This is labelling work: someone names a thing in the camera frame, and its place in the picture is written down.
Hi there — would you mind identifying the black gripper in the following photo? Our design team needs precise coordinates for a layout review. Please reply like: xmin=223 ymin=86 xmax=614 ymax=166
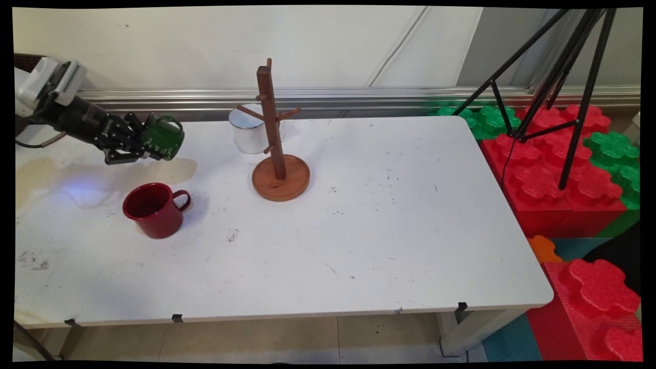
xmin=44 ymin=96 xmax=155 ymax=166

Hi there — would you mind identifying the green enamel mug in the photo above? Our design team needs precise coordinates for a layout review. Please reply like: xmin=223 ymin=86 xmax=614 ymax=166
xmin=141 ymin=115 xmax=185 ymax=161

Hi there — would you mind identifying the red enamel mug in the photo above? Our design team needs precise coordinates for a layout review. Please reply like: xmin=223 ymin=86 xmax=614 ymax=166
xmin=122 ymin=182 xmax=192 ymax=239

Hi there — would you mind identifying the white enamel mug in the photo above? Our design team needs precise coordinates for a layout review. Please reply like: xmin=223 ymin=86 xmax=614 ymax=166
xmin=229 ymin=104 xmax=280 ymax=155

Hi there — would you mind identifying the brown woven basket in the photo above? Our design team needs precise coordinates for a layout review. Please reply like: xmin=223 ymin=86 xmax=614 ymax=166
xmin=14 ymin=53 xmax=44 ymax=70

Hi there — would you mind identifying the wooden mug tree stand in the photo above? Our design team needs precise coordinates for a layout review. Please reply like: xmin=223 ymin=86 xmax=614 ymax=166
xmin=237 ymin=58 xmax=311 ymax=202

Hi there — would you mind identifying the green foam block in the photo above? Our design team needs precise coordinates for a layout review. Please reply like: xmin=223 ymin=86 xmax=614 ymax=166
xmin=583 ymin=132 xmax=641 ymax=239
xmin=429 ymin=105 xmax=522 ymax=140

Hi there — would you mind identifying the white table leg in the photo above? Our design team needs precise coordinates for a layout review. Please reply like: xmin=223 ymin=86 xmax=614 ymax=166
xmin=440 ymin=306 xmax=535 ymax=357

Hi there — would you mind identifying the teal foam floor mat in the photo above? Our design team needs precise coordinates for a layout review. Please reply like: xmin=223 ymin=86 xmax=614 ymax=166
xmin=482 ymin=313 xmax=544 ymax=362
xmin=551 ymin=237 xmax=610 ymax=262

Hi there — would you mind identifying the tall red foam block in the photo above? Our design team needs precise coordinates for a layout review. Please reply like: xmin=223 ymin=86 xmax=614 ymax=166
xmin=527 ymin=258 xmax=644 ymax=362

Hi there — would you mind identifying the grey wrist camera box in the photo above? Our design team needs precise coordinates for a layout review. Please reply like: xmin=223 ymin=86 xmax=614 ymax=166
xmin=51 ymin=59 xmax=88 ymax=107

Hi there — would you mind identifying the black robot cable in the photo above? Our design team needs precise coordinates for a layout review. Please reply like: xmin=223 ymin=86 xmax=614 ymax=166
xmin=15 ymin=131 xmax=68 ymax=150

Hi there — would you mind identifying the aluminium wall rail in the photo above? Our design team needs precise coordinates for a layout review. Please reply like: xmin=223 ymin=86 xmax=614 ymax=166
xmin=77 ymin=86 xmax=641 ymax=112

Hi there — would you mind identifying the white wall cable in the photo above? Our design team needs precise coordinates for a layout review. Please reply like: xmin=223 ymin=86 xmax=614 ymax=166
xmin=368 ymin=6 xmax=429 ymax=88

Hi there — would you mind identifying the thin black tripod cable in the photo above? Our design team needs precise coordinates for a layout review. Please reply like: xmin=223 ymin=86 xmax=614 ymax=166
xmin=501 ymin=134 xmax=519 ymax=206

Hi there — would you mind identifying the black camera tripod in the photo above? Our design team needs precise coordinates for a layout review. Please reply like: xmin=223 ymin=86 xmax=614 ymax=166
xmin=451 ymin=8 xmax=617 ymax=190

